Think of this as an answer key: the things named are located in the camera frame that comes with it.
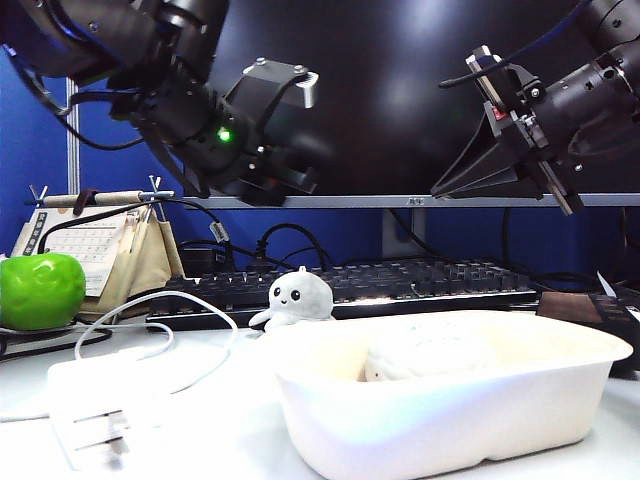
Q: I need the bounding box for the black mechanical keyboard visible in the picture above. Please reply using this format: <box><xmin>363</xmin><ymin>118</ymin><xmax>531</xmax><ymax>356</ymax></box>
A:
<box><xmin>146</xmin><ymin>256</ymin><xmax>540</xmax><ymax>333</ymax></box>

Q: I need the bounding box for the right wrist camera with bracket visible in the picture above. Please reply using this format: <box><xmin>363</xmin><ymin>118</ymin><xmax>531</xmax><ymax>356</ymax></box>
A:
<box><xmin>464</xmin><ymin>44</ymin><xmax>544</xmax><ymax>137</ymax></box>

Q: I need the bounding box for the thin black cable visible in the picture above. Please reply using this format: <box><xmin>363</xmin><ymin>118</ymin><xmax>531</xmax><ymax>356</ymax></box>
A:
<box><xmin>501</xmin><ymin>208</ymin><xmax>604</xmax><ymax>296</ymax></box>

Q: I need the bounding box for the looped black cable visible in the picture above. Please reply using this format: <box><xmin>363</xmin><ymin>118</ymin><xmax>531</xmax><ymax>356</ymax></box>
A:
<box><xmin>255</xmin><ymin>223</ymin><xmax>329</xmax><ymax>274</ymax></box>

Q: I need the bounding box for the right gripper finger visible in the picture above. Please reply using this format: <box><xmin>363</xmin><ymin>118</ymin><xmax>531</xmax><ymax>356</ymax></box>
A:
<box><xmin>430</xmin><ymin>168</ymin><xmax>547</xmax><ymax>201</ymax></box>
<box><xmin>438</xmin><ymin>107</ymin><xmax>521</xmax><ymax>188</ymax></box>

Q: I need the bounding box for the white power adapter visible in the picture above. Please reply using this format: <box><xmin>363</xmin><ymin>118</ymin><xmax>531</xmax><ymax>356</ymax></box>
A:
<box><xmin>47</xmin><ymin>352</ymin><xmax>170</xmax><ymax>472</ymax></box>

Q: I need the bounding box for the thick black cable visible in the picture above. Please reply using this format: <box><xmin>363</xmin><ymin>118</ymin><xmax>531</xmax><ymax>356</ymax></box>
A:
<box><xmin>0</xmin><ymin>327</ymin><xmax>115</xmax><ymax>364</ymax></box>

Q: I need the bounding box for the black cable with white tag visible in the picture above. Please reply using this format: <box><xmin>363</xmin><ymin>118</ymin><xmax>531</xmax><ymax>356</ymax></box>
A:
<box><xmin>38</xmin><ymin>198</ymin><xmax>266</xmax><ymax>261</ymax></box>

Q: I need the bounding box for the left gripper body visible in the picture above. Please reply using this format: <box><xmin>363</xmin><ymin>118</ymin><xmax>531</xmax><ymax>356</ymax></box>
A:
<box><xmin>198</xmin><ymin>108</ymin><xmax>330</xmax><ymax>195</ymax></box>

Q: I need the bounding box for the white charging cable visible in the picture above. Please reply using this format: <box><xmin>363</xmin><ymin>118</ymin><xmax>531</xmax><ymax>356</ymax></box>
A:
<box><xmin>0</xmin><ymin>289</ymin><xmax>240</xmax><ymax>422</ymax></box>

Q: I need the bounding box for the white paper slip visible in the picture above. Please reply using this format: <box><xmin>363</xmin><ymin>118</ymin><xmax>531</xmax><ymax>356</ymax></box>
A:
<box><xmin>596</xmin><ymin>271</ymin><xmax>619</xmax><ymax>301</ymax></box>

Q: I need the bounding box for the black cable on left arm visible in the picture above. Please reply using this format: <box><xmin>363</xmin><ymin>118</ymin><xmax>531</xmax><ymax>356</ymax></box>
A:
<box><xmin>9</xmin><ymin>44</ymin><xmax>151</xmax><ymax>152</ymax></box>

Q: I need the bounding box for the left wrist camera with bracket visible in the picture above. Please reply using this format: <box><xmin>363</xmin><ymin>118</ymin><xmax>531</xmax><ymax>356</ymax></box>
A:
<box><xmin>223</xmin><ymin>57</ymin><xmax>320</xmax><ymax>137</ymax></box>

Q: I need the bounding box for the large black computer monitor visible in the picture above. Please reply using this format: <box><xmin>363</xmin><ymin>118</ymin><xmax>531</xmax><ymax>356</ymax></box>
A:
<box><xmin>182</xmin><ymin>0</ymin><xmax>640</xmax><ymax>210</ymax></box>

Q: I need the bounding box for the black monitor cable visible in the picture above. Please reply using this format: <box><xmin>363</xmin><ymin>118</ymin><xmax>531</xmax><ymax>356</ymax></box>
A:
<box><xmin>388</xmin><ymin>208</ymin><xmax>441</xmax><ymax>259</ymax></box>

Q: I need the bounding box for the beige canvas desk calendar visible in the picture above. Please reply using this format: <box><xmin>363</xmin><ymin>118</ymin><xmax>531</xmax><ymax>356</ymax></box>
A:
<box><xmin>9</xmin><ymin>175</ymin><xmax>187</xmax><ymax>325</ymax></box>

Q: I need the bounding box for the reversible white black octopus plush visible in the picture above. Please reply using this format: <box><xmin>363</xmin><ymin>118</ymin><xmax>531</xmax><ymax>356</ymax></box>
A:
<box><xmin>248</xmin><ymin>266</ymin><xmax>338</xmax><ymax>333</ymax></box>

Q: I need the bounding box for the silver partition frame post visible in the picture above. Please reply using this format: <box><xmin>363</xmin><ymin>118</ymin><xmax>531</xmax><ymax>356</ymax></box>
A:
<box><xmin>64</xmin><ymin>74</ymin><xmax>82</xmax><ymax>197</ymax></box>

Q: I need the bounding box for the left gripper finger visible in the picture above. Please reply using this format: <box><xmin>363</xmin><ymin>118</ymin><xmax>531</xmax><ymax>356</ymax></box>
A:
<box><xmin>238</xmin><ymin>179</ymin><xmax>288</xmax><ymax>208</ymax></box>
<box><xmin>287</xmin><ymin>167</ymin><xmax>320</xmax><ymax>197</ymax></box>

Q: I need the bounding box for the small black power brick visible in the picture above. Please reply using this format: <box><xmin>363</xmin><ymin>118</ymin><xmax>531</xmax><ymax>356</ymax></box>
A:
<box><xmin>178</xmin><ymin>241</ymin><xmax>236</xmax><ymax>278</ymax></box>

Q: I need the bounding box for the white rectangular plastic tray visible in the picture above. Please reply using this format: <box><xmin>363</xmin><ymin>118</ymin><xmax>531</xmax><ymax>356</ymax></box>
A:
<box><xmin>273</xmin><ymin>309</ymin><xmax>634</xmax><ymax>480</ymax></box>

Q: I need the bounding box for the dark cable on right arm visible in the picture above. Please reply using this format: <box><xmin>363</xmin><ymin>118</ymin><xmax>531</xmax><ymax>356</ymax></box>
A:
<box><xmin>438</xmin><ymin>0</ymin><xmax>596</xmax><ymax>90</ymax></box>

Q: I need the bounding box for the wood and black desk device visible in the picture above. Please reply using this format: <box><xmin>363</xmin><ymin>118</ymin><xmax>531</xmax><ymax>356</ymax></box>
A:
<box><xmin>534</xmin><ymin>291</ymin><xmax>640</xmax><ymax>382</ymax></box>

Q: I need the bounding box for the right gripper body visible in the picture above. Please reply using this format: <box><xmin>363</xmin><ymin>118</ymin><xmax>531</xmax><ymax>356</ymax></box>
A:
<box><xmin>509</xmin><ymin>58</ymin><xmax>640</xmax><ymax>218</ymax></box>

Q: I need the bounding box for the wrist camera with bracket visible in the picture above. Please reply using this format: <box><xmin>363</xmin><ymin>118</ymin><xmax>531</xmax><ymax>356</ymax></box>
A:
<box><xmin>464</xmin><ymin>44</ymin><xmax>544</xmax><ymax>137</ymax></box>
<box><xmin>223</xmin><ymin>57</ymin><xmax>320</xmax><ymax>137</ymax></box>

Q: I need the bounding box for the silver monitor stand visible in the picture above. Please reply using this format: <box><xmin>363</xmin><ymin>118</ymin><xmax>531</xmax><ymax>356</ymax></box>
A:
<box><xmin>382</xmin><ymin>208</ymin><xmax>428</xmax><ymax>260</ymax></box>

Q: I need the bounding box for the green apple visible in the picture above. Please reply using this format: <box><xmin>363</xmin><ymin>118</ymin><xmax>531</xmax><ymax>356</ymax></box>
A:
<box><xmin>0</xmin><ymin>252</ymin><xmax>88</xmax><ymax>332</ymax></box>

